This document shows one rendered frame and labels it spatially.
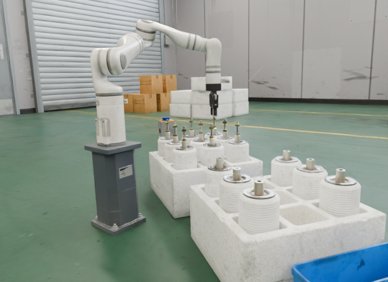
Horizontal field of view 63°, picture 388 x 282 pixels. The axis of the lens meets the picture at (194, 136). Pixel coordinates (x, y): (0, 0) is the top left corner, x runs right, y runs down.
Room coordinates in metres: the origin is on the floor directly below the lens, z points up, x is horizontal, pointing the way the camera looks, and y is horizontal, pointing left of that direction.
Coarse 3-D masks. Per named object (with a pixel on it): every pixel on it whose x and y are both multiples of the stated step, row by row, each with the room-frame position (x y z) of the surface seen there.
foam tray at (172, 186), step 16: (160, 160) 1.31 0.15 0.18; (224, 160) 1.28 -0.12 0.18; (256, 160) 1.27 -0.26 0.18; (160, 176) 1.29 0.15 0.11; (176, 176) 1.12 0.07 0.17; (192, 176) 1.15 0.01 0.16; (256, 176) 1.24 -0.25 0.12; (160, 192) 1.31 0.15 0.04; (176, 192) 1.12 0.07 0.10; (176, 208) 1.12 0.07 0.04
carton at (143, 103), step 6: (138, 96) 5.08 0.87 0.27; (144, 96) 4.97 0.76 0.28; (150, 96) 5.05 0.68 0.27; (138, 102) 5.08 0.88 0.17; (144, 102) 4.98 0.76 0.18; (150, 102) 5.05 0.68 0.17; (138, 108) 5.09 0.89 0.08; (144, 108) 4.98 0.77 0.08; (150, 108) 5.04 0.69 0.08; (156, 108) 5.14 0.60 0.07
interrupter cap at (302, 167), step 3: (300, 165) 0.92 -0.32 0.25; (303, 165) 0.92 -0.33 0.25; (315, 165) 0.91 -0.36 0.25; (297, 168) 0.89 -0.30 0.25; (300, 168) 0.89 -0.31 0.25; (303, 168) 0.89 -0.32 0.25; (315, 168) 0.89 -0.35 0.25; (318, 168) 0.89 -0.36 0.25; (321, 168) 0.88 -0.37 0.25; (303, 171) 0.86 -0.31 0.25; (306, 171) 0.86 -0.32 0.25; (309, 171) 0.85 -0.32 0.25; (312, 171) 0.85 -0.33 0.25; (315, 171) 0.85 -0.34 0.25; (318, 171) 0.85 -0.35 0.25; (321, 171) 0.86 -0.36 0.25
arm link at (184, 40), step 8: (136, 24) 1.45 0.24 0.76; (144, 24) 1.43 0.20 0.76; (152, 24) 1.44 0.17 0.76; (160, 24) 1.47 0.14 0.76; (152, 32) 1.45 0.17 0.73; (168, 32) 1.46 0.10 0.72; (176, 32) 1.47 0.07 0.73; (184, 32) 1.49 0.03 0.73; (176, 40) 1.47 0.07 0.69; (184, 40) 1.47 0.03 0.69; (192, 40) 1.47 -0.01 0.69; (184, 48) 1.50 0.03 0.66; (192, 48) 1.49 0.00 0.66
